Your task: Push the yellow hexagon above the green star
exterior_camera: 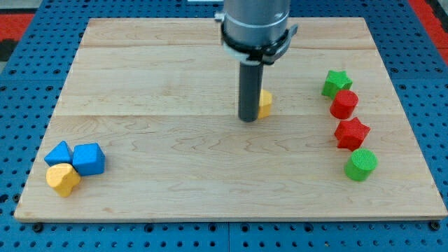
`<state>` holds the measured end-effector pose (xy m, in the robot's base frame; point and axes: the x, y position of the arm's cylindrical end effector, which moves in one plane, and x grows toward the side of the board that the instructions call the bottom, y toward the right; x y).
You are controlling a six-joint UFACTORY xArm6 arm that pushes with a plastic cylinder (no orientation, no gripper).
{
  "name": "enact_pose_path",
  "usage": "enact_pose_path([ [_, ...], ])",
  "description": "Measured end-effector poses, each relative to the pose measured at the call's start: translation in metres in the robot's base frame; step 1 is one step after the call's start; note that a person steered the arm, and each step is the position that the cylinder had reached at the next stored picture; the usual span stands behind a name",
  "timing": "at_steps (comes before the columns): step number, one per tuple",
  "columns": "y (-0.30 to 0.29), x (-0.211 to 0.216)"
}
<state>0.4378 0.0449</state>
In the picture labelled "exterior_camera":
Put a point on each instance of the green cylinder block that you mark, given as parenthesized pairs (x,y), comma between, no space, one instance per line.
(361,163)

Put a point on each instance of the light wooden board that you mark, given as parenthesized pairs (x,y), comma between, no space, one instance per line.
(159,96)

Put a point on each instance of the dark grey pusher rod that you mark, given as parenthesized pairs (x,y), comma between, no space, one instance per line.
(250,83)

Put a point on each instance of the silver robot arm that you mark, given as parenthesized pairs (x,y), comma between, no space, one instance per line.
(255,33)

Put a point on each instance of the green star block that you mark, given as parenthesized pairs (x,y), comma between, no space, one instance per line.
(334,82)

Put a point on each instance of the red star block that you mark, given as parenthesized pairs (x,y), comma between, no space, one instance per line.
(350,134)

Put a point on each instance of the red cylinder block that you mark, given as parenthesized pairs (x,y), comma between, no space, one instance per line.
(343,104)

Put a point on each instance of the blue triangle block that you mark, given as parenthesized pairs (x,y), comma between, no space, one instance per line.
(62,153)

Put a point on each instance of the yellow hexagon block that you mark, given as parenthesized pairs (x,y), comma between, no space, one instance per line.
(265,104)

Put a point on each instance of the yellow heart block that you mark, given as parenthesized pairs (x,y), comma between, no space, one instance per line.
(62,178)

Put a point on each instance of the blue cube block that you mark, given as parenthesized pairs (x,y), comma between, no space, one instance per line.
(88,159)

